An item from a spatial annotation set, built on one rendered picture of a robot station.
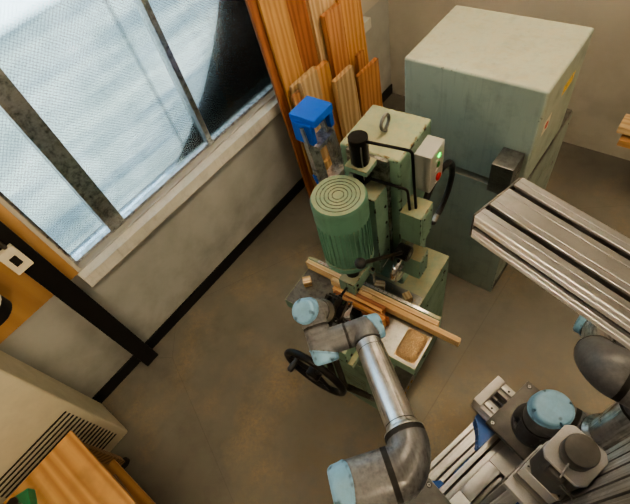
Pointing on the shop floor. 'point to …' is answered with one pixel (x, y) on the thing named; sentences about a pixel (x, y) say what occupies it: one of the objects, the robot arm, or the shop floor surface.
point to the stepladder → (315, 108)
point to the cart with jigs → (79, 478)
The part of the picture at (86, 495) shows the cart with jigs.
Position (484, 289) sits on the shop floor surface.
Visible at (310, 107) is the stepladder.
